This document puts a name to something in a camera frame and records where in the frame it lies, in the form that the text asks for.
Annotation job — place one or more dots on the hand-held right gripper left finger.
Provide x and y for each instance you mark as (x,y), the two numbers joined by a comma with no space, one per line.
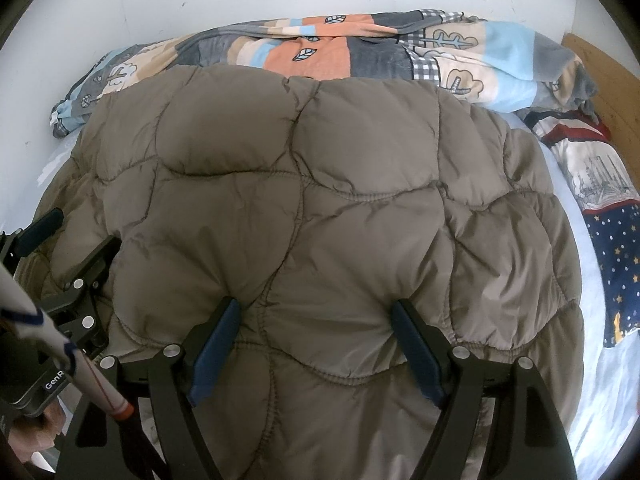
(215,345)

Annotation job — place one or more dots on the star printed pillow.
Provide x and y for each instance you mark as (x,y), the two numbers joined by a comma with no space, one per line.
(600,185)

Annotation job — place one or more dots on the patchwork printed blanket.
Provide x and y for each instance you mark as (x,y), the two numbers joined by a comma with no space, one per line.
(310,50)

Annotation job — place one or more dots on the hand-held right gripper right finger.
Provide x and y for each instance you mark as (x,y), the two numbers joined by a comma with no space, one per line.
(420,355)

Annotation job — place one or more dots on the wooden headboard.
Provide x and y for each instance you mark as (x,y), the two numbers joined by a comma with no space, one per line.
(612,77)

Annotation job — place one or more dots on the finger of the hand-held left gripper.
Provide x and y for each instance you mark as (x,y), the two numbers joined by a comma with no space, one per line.
(42,230)
(95,260)

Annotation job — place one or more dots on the light blue bed sheet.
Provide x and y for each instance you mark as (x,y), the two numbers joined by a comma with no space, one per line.
(605,390)

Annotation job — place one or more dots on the olive quilted hooded jacket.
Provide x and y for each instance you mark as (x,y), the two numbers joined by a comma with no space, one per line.
(325,185)

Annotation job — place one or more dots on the person's left hand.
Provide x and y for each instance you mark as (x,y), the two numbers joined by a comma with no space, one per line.
(40,427)

